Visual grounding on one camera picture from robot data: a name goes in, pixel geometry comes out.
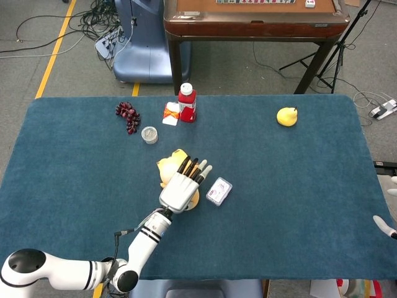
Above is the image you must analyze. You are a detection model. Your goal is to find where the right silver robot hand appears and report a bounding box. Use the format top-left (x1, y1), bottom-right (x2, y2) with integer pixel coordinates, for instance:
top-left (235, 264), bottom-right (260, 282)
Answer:
top-left (373, 176), bottom-right (397, 240)

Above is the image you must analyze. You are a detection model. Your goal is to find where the black metal frame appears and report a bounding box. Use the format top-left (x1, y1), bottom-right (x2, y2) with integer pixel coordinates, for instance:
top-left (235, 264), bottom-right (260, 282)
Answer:
top-left (373, 160), bottom-right (397, 175)

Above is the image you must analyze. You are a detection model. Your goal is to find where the grey power strip with plugs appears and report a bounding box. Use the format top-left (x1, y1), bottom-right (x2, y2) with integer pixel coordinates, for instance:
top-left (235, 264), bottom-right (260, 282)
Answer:
top-left (94, 26), bottom-right (125, 60)

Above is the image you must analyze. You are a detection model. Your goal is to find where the black tripod stand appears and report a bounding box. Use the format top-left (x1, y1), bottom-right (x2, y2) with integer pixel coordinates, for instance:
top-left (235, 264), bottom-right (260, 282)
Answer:
top-left (279, 0), bottom-right (373, 94)

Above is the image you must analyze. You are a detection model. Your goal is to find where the white power strip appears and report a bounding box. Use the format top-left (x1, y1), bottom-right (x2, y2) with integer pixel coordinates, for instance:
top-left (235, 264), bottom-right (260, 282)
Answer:
top-left (368, 98), bottom-right (397, 120)

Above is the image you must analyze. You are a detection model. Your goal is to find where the white orange small carton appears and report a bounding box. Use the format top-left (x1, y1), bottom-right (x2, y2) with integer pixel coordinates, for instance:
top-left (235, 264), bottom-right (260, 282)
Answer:
top-left (162, 101), bottom-right (182, 126)

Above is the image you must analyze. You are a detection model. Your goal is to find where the red bottle white cap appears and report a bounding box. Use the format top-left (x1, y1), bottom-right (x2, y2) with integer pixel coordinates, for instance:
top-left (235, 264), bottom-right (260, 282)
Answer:
top-left (177, 82), bottom-right (198, 123)

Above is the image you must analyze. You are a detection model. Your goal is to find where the brown mahjong table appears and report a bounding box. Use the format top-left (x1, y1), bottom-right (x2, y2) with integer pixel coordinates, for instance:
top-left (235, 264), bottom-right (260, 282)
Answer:
top-left (163, 0), bottom-right (351, 95)

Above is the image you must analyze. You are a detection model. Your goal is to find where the yellow pear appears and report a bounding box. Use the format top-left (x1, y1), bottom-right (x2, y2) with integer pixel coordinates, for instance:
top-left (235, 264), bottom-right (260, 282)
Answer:
top-left (276, 106), bottom-right (299, 127)

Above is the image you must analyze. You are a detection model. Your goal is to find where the white plastic card box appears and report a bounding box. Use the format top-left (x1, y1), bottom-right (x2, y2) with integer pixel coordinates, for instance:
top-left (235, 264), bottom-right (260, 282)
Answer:
top-left (205, 176), bottom-right (233, 207)

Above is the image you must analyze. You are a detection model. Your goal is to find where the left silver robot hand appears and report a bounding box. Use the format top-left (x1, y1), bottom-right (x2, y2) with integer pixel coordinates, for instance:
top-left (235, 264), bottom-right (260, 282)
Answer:
top-left (158, 156), bottom-right (213, 215)

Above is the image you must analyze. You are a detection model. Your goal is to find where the blue grey machine base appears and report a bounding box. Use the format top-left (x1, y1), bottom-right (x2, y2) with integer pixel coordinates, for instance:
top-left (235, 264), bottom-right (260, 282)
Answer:
top-left (112, 0), bottom-right (192, 84)

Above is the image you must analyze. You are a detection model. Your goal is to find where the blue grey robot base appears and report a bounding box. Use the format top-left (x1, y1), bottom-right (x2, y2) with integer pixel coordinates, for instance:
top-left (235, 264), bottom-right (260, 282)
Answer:
top-left (128, 278), bottom-right (264, 298)

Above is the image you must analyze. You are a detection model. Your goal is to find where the round silver tin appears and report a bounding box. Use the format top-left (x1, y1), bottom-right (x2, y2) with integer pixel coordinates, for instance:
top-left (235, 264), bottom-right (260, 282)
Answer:
top-left (141, 125), bottom-right (159, 145)

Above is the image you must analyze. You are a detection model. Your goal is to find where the blue table cloth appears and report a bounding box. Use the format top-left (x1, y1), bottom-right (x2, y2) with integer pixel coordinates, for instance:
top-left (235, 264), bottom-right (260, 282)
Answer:
top-left (0, 94), bottom-right (397, 280)

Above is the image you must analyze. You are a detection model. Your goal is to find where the purple grape bunch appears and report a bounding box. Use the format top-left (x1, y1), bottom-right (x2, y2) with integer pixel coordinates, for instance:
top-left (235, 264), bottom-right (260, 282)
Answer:
top-left (115, 101), bottom-right (141, 135)

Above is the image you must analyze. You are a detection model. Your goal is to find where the row of mahjong tiles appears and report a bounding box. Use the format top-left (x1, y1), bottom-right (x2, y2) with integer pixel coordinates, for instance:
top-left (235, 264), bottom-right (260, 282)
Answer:
top-left (216, 0), bottom-right (297, 5)

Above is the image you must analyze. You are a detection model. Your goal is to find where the red white package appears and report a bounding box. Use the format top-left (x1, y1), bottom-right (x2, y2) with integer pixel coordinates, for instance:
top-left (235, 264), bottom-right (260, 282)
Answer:
top-left (336, 278), bottom-right (382, 298)

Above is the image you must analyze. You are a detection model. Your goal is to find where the black cable bundle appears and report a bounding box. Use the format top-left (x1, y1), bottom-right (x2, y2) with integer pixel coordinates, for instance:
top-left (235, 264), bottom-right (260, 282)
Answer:
top-left (0, 0), bottom-right (131, 69)

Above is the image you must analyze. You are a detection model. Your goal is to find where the yellow plush toy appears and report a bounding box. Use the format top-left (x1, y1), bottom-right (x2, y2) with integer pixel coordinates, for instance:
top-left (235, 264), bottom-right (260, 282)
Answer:
top-left (156, 148), bottom-right (201, 209)

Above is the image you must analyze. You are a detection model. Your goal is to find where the white paper sheet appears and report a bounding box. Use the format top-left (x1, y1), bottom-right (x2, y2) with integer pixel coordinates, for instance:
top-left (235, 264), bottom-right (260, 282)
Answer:
top-left (310, 278), bottom-right (342, 298)

